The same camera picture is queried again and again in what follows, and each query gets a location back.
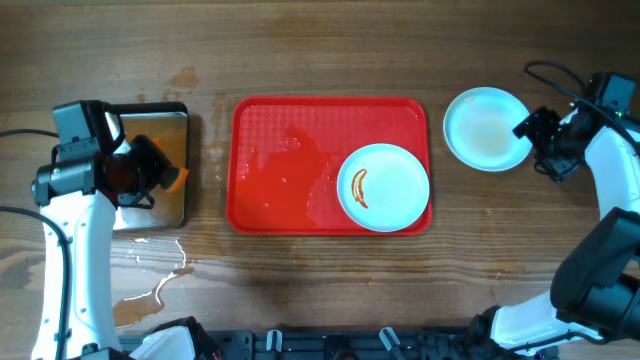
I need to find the orange green sponge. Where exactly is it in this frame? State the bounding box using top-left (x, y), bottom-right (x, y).
top-left (152, 138), bottom-right (189, 193)

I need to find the light blue plate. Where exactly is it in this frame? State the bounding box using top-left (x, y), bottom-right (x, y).
top-left (336, 143), bottom-right (430, 233)
top-left (443, 87), bottom-right (532, 172)

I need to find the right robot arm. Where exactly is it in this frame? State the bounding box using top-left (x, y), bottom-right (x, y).
top-left (462, 115), bottom-right (639, 359)

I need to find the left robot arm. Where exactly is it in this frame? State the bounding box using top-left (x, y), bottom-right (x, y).
top-left (31, 135), bottom-right (188, 359)

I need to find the red plastic tray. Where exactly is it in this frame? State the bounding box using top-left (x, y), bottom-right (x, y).
top-left (226, 96), bottom-right (430, 236)

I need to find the black water basin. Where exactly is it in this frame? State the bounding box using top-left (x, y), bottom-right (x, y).
top-left (105, 103), bottom-right (189, 231)

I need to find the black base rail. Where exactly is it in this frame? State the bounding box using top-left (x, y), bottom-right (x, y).
top-left (208, 327), bottom-right (493, 360)

